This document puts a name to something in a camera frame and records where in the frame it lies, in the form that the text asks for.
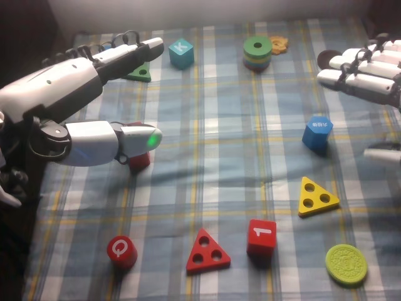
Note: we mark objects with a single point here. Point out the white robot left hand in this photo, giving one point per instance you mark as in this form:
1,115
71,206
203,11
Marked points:
62,81

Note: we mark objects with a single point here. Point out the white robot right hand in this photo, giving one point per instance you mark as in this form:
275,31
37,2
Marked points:
360,81

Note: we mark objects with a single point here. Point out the blue hexagonal block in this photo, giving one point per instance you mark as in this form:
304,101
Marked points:
316,133

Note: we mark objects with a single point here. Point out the plain red cube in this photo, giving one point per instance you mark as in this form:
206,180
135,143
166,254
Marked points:
140,161

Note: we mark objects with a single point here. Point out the green triangle block with holes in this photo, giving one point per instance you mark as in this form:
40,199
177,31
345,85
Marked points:
141,73

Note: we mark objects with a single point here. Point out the yellow triangle block with holes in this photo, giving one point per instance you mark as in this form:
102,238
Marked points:
316,203

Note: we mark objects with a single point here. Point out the red triangle block with holes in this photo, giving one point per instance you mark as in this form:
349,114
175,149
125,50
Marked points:
206,258

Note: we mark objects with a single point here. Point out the dark brown round cookie toy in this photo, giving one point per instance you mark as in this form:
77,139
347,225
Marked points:
324,58

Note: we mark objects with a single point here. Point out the tan flower cookie toy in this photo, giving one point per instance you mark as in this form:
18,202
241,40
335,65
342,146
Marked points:
279,45

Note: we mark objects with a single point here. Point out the teal cube with K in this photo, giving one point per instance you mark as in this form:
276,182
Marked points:
181,53

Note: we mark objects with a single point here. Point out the blue plaid table cloth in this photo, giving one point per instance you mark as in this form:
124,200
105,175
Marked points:
219,156

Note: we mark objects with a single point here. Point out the red cylinder with Q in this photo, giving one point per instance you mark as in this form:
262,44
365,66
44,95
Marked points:
122,252

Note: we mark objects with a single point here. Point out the green sandwich cookie toy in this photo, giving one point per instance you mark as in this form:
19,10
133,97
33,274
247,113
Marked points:
346,265

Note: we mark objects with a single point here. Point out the red cube with 1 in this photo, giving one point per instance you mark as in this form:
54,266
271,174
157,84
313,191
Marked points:
261,239

